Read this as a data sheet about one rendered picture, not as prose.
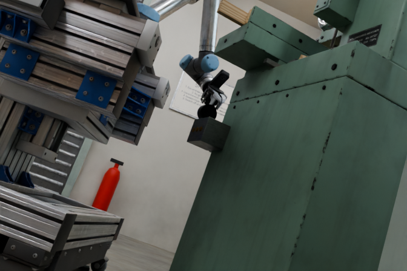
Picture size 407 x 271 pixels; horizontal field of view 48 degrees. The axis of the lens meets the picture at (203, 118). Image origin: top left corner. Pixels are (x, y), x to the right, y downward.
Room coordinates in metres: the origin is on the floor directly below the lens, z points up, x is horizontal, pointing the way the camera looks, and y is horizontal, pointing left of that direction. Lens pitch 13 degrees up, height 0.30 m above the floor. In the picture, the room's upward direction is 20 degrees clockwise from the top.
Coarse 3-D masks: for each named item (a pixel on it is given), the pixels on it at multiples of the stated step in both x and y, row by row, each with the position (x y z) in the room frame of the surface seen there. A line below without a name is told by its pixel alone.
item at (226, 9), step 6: (222, 0) 1.23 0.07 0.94; (222, 6) 1.23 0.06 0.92; (228, 6) 1.24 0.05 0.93; (234, 6) 1.24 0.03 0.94; (222, 12) 1.23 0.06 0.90; (228, 12) 1.24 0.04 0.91; (234, 12) 1.25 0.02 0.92; (240, 12) 1.25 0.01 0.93; (246, 12) 1.26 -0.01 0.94; (228, 18) 1.26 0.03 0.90; (234, 18) 1.25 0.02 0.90; (240, 18) 1.25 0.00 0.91; (246, 18) 1.26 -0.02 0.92; (240, 24) 1.27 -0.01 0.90
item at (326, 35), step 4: (324, 32) 1.40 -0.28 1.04; (328, 32) 1.38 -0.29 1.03; (332, 32) 1.36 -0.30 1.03; (340, 32) 1.31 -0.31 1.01; (320, 36) 1.41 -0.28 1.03; (324, 36) 1.39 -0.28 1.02; (328, 36) 1.37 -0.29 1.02; (332, 36) 1.35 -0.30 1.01; (336, 36) 1.33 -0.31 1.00; (340, 36) 1.31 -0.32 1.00; (320, 40) 1.41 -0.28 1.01; (324, 40) 1.38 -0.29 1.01; (328, 40) 1.36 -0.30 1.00; (336, 40) 1.34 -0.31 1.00; (324, 44) 1.40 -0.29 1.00; (328, 44) 1.39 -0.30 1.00; (336, 44) 1.37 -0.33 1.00
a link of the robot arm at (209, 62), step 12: (204, 0) 1.85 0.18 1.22; (216, 0) 1.83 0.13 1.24; (204, 12) 1.85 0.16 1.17; (216, 12) 1.85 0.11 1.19; (204, 24) 1.85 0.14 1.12; (216, 24) 1.86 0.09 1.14; (204, 36) 1.86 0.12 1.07; (216, 36) 1.87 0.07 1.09; (204, 48) 1.86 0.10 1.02; (204, 60) 1.85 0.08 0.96; (216, 60) 1.86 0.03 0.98; (204, 72) 1.91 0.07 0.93
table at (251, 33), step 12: (252, 24) 1.23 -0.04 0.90; (228, 36) 1.34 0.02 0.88; (240, 36) 1.25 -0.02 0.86; (252, 36) 1.23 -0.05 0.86; (264, 36) 1.25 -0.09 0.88; (216, 48) 1.41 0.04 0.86; (228, 48) 1.33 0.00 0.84; (240, 48) 1.30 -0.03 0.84; (252, 48) 1.27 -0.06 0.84; (264, 48) 1.25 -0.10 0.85; (276, 48) 1.26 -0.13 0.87; (288, 48) 1.28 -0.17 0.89; (228, 60) 1.43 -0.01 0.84; (240, 60) 1.39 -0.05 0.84; (252, 60) 1.36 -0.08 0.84; (288, 60) 1.28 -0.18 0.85
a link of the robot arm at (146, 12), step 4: (140, 4) 1.69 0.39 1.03; (144, 4) 1.69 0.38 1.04; (140, 8) 1.68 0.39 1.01; (144, 8) 1.68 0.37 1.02; (148, 8) 1.68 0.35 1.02; (152, 8) 1.69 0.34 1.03; (140, 12) 1.68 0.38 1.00; (144, 12) 1.68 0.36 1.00; (148, 12) 1.68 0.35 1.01; (152, 12) 1.69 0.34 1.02; (156, 12) 1.70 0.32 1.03; (144, 16) 1.68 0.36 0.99; (148, 16) 1.68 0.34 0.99; (152, 16) 1.69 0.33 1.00; (156, 16) 1.71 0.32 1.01; (152, 20) 1.69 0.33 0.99; (156, 20) 1.71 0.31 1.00
